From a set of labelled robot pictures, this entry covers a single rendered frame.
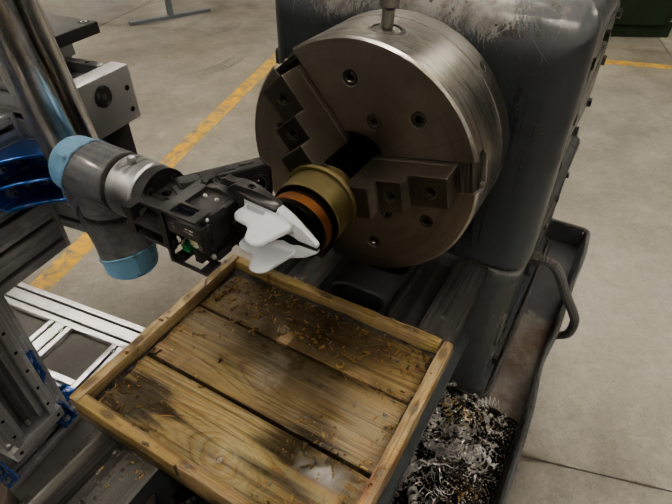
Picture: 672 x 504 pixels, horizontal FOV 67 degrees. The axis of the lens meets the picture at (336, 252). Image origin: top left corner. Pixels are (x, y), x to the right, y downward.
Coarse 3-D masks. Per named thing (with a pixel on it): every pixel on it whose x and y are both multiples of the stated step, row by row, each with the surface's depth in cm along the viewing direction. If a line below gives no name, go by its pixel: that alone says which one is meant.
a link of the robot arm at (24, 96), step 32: (0, 0) 55; (32, 0) 58; (0, 32) 57; (32, 32) 58; (0, 64) 60; (32, 64) 60; (64, 64) 64; (32, 96) 62; (64, 96) 64; (32, 128) 66; (64, 128) 66; (64, 192) 73
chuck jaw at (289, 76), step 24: (288, 72) 57; (288, 96) 58; (312, 96) 59; (288, 120) 57; (312, 120) 58; (336, 120) 61; (288, 144) 59; (312, 144) 57; (336, 144) 60; (288, 168) 58
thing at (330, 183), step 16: (288, 176) 58; (304, 176) 55; (320, 176) 54; (336, 176) 55; (288, 192) 53; (304, 192) 53; (320, 192) 53; (336, 192) 54; (288, 208) 52; (304, 208) 52; (320, 208) 52; (336, 208) 54; (352, 208) 56; (304, 224) 60; (320, 224) 52; (336, 224) 54; (352, 224) 58; (320, 240) 53
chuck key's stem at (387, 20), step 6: (384, 0) 53; (390, 0) 53; (396, 0) 53; (384, 6) 54; (390, 6) 54; (396, 6) 54; (384, 12) 55; (390, 12) 54; (384, 18) 55; (390, 18) 55; (384, 24) 55; (390, 24) 55; (384, 30) 56; (390, 30) 56
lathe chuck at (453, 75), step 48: (336, 48) 56; (384, 48) 53; (432, 48) 55; (336, 96) 59; (384, 96) 56; (432, 96) 53; (480, 96) 57; (384, 144) 60; (432, 144) 56; (480, 144) 55; (480, 192) 58; (384, 240) 68; (432, 240) 64
